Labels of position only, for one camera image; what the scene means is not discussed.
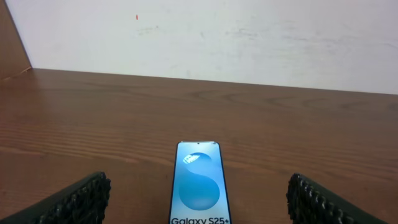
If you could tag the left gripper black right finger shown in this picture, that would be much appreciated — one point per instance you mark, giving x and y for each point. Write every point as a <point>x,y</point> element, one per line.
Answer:
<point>310,203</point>

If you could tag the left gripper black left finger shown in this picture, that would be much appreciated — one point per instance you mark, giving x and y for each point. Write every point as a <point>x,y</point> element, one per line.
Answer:
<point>83,202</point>

